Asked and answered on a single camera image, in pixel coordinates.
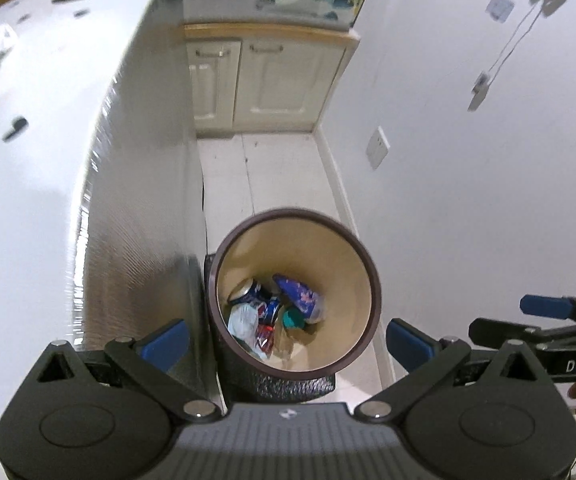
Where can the red cigarette pack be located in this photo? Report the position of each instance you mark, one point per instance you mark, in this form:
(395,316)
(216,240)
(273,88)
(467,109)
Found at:
(265,340)

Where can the purple snack packet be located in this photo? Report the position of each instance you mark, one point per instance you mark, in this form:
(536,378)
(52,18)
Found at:
(300,296)

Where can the white wall switch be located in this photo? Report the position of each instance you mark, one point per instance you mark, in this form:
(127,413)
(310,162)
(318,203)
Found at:
(499,6)

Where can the white cabinet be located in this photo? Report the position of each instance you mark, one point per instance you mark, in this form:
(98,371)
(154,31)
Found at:
(268,80)

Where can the small black object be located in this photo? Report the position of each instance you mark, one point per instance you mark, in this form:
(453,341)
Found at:
(14,128)

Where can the white wall socket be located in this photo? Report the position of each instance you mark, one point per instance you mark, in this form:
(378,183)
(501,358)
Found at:
(378,147)

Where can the brown rimmed beige trash bin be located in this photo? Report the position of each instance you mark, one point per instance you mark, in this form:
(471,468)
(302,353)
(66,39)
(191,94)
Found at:
(338,280)

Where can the white wrapper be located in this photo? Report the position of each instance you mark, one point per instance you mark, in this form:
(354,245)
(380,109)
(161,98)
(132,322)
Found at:
(243,325)

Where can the white power adapter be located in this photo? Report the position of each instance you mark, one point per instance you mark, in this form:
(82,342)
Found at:
(480,90)

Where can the white cabinet door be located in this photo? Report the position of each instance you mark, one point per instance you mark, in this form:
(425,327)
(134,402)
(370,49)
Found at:
(283,85)
(215,85)

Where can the teal plastic lid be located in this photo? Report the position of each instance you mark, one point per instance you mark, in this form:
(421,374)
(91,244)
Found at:
(293,317)

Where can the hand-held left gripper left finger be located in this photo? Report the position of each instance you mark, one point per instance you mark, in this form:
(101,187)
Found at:
(165,345)

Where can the clear plastic wrapper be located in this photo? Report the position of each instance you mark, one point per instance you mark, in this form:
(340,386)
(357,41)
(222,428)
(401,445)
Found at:
(284,345)

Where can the silver foil sheet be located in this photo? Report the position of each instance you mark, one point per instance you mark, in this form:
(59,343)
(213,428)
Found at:
(138,185)

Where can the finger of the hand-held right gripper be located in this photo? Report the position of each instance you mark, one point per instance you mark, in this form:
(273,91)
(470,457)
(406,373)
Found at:
(575,355)
(545,306)

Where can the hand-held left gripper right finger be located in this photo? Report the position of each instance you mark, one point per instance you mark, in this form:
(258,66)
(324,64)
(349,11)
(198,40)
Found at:
(408,346)

